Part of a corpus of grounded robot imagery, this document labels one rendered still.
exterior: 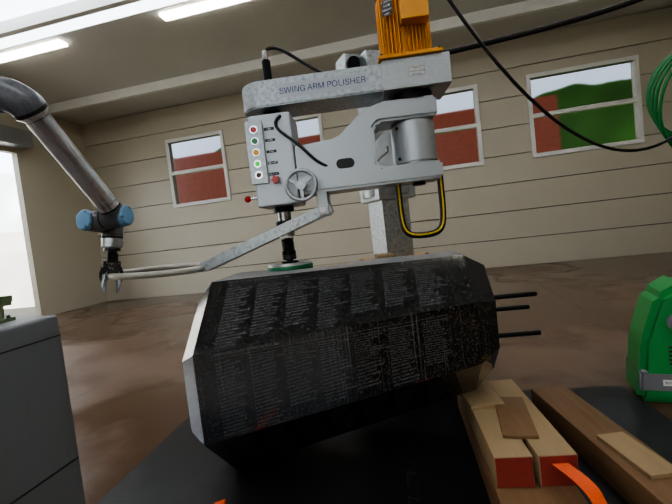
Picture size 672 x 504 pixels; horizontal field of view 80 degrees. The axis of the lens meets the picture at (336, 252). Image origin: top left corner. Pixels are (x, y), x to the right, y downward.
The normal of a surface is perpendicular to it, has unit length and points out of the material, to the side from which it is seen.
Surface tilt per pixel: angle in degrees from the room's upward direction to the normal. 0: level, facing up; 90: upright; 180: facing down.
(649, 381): 90
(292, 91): 90
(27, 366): 90
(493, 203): 90
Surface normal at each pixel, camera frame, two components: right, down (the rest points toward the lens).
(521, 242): -0.21, 0.07
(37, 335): 0.97, -0.10
